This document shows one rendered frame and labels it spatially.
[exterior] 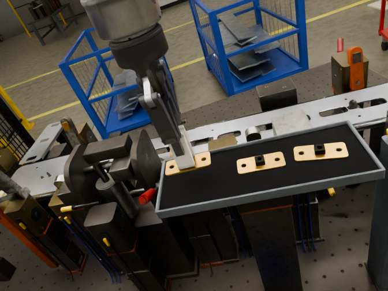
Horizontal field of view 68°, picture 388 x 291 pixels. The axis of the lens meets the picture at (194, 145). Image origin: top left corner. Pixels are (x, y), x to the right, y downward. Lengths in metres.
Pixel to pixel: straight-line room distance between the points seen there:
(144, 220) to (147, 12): 0.56
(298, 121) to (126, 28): 0.47
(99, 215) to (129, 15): 0.47
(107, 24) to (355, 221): 0.88
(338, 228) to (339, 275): 0.15
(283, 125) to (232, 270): 0.47
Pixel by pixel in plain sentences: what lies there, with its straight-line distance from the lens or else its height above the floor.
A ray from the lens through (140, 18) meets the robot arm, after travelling 0.37.
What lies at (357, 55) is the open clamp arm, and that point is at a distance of 1.02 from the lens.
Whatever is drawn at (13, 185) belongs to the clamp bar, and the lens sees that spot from 0.99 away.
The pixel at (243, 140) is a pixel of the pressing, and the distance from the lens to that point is 0.87.
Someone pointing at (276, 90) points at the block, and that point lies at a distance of 1.01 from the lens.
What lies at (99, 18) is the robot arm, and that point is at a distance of 0.38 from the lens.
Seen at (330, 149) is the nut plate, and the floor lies 1.16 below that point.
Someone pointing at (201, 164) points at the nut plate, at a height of 1.20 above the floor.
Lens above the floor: 1.52
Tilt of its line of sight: 36 degrees down
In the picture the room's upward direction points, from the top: 21 degrees counter-clockwise
